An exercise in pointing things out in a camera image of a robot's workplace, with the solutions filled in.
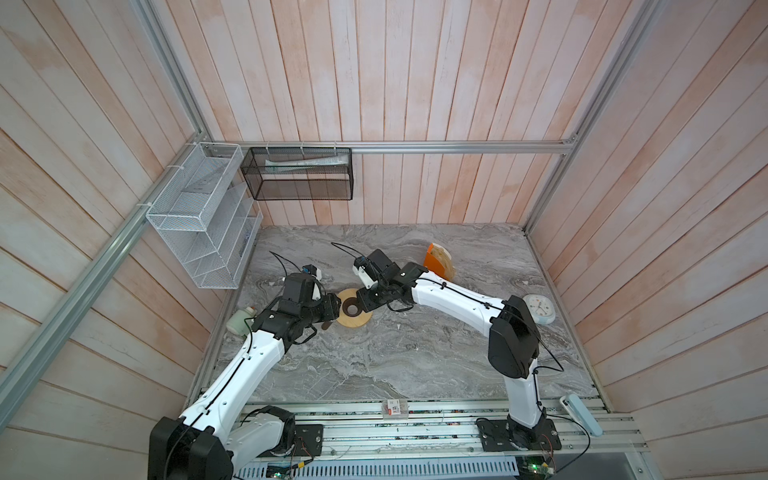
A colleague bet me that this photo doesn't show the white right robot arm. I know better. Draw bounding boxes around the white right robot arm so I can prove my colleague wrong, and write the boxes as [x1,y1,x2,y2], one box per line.
[353,249,562,452]

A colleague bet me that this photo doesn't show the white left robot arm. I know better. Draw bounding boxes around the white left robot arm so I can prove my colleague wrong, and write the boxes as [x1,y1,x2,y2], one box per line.
[147,268,341,479]

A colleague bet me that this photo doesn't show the orange coffee filter box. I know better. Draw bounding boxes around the orange coffee filter box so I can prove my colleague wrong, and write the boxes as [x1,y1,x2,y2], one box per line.
[422,242,456,282]

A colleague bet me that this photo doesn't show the brown paper coffee filters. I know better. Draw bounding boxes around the brown paper coffee filters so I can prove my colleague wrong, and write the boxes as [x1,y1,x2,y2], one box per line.
[430,243,456,282]

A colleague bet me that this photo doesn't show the pale green kitchen timer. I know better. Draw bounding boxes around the pale green kitchen timer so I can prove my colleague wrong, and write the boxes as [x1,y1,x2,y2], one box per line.
[226,307,256,338]

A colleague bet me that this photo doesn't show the small red white box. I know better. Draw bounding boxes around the small red white box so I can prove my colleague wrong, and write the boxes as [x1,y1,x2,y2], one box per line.
[382,399,409,419]

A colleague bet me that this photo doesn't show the white round timer clock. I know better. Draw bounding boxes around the white round timer clock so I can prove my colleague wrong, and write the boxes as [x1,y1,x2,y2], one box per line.
[523,294,557,325]

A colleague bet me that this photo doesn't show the white handheld device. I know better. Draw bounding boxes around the white handheld device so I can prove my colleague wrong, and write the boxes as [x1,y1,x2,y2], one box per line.
[559,394,604,437]

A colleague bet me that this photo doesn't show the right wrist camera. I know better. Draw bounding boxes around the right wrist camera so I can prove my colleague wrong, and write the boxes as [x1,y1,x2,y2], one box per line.
[353,256,378,289]

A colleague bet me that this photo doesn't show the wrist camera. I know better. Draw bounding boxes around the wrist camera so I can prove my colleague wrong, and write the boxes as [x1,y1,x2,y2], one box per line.
[353,256,378,289]
[301,264,322,288]

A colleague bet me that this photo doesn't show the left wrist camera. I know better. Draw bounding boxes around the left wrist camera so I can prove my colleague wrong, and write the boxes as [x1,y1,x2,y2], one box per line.
[301,264,322,288]

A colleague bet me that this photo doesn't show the white wire mesh shelf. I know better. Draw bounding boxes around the white wire mesh shelf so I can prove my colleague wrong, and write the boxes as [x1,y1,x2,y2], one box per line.
[147,142,263,290]

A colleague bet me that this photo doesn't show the black wire mesh basket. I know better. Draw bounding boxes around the black wire mesh basket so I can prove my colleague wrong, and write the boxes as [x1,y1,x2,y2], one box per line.
[241,146,354,201]

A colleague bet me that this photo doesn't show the aluminium mounting rail base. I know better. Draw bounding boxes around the aluminium mounting rail base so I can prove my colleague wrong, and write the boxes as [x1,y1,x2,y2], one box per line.
[235,397,660,479]

